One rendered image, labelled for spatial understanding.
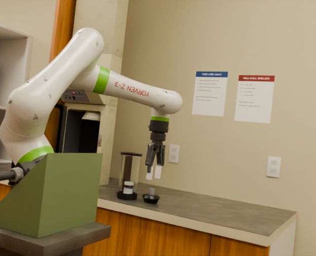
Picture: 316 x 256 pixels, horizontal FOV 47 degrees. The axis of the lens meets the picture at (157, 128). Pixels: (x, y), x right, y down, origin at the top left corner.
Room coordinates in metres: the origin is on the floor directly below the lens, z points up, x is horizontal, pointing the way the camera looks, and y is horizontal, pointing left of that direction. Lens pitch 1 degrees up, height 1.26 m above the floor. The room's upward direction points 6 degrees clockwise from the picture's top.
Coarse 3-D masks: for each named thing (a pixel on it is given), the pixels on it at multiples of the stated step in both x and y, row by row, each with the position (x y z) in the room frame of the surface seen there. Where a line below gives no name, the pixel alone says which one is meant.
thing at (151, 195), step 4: (152, 188) 1.79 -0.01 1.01; (152, 192) 1.78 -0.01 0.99; (144, 196) 1.77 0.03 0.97; (148, 196) 1.76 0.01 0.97; (152, 196) 1.76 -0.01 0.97; (156, 196) 1.77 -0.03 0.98; (144, 200) 1.78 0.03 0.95; (148, 200) 1.76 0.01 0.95; (152, 200) 1.76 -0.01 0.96; (156, 200) 1.77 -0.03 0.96
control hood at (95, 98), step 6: (84, 90) 2.10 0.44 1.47; (90, 96) 2.11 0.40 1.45; (96, 96) 2.09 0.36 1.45; (102, 96) 2.10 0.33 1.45; (72, 102) 2.24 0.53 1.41; (78, 102) 2.20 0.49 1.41; (84, 102) 2.17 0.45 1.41; (90, 102) 2.15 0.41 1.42; (96, 102) 2.12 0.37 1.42; (102, 102) 2.10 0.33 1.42
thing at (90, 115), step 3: (87, 111) 2.24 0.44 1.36; (90, 111) 2.23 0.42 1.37; (93, 111) 2.22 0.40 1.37; (96, 111) 2.22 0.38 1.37; (84, 114) 2.25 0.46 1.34; (87, 114) 2.22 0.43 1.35; (90, 114) 2.21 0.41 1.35; (93, 114) 2.21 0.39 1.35; (96, 114) 2.21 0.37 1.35; (99, 114) 2.22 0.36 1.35; (84, 117) 2.23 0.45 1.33; (87, 117) 2.21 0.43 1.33; (90, 117) 2.20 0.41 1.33; (93, 117) 2.20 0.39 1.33; (96, 117) 2.21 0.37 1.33; (99, 117) 2.21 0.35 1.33; (93, 120) 2.37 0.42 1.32; (96, 120) 2.37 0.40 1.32; (99, 120) 2.21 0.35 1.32
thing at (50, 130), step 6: (54, 108) 2.21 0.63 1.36; (54, 114) 2.22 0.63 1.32; (48, 120) 2.18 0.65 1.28; (54, 120) 2.22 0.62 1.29; (48, 126) 2.19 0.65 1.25; (54, 126) 2.22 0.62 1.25; (48, 132) 2.19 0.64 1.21; (54, 132) 2.23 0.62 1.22; (48, 138) 2.20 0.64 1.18; (54, 138) 2.23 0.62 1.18; (54, 144) 2.24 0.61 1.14; (54, 150) 2.24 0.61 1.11; (12, 162) 2.02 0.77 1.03
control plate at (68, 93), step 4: (64, 92) 2.19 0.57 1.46; (68, 92) 2.17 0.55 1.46; (72, 92) 2.16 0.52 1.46; (76, 92) 2.14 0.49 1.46; (80, 92) 2.13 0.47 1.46; (84, 92) 2.11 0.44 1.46; (64, 96) 2.21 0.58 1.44; (68, 96) 2.20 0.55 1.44; (76, 96) 2.16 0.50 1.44; (80, 96) 2.15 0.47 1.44; (84, 96) 2.13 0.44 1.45; (68, 100) 2.22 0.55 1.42; (72, 100) 2.21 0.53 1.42; (76, 100) 2.19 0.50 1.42; (80, 100) 2.17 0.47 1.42; (84, 100) 2.16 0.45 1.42; (88, 100) 2.14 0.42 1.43
